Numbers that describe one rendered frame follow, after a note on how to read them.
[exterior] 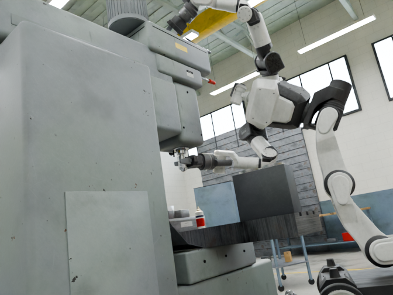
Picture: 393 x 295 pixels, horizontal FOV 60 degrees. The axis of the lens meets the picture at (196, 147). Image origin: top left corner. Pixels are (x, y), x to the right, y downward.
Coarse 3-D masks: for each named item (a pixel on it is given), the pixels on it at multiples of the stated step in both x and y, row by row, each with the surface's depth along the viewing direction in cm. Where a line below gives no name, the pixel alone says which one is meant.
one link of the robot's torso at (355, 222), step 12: (336, 180) 164; (348, 180) 162; (336, 192) 163; (348, 192) 161; (336, 204) 162; (348, 204) 161; (348, 216) 162; (360, 216) 162; (348, 228) 163; (360, 228) 161; (372, 228) 159; (360, 240) 160; (372, 240) 157
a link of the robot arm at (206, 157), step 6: (192, 156) 167; (198, 156) 170; (204, 156) 173; (210, 156) 174; (192, 162) 167; (198, 162) 169; (204, 162) 173; (210, 162) 173; (192, 168) 176; (198, 168) 177; (204, 168) 173; (210, 168) 175
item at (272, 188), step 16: (240, 176) 136; (256, 176) 133; (272, 176) 130; (288, 176) 129; (240, 192) 135; (256, 192) 132; (272, 192) 129; (288, 192) 126; (240, 208) 134; (256, 208) 131; (272, 208) 128; (288, 208) 125
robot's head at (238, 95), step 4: (236, 88) 196; (240, 88) 194; (244, 88) 195; (236, 92) 195; (240, 92) 194; (232, 96) 195; (236, 96) 193; (240, 96) 193; (244, 96) 193; (232, 100) 194; (236, 100) 193; (240, 100) 194; (244, 100) 193; (236, 104) 197; (240, 104) 195
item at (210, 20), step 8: (264, 0) 614; (208, 8) 673; (200, 16) 685; (208, 16) 671; (216, 16) 658; (224, 16) 645; (232, 16) 646; (192, 24) 697; (200, 24) 683; (208, 24) 669; (216, 24) 662; (224, 24) 666; (184, 32) 710; (200, 32) 682; (208, 32) 685; (192, 40) 706; (200, 40) 710
